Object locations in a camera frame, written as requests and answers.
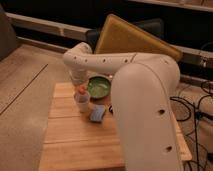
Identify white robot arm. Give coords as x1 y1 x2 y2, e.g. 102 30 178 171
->
63 42 184 171

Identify green ceramic bowl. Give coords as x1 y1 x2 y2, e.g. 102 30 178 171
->
87 76 111 99

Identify white ceramic cup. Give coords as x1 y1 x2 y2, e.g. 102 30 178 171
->
74 92 90 113

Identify blue sponge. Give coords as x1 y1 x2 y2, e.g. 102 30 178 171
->
89 105 106 123

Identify black white striped block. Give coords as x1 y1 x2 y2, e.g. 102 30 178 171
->
108 105 113 114

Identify yellow cushion chair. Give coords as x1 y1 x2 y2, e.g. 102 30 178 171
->
86 14 183 61

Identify wooden cutting board table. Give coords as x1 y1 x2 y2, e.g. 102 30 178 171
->
38 81 193 171

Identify black cables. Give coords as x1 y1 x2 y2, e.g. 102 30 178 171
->
169 79 213 171

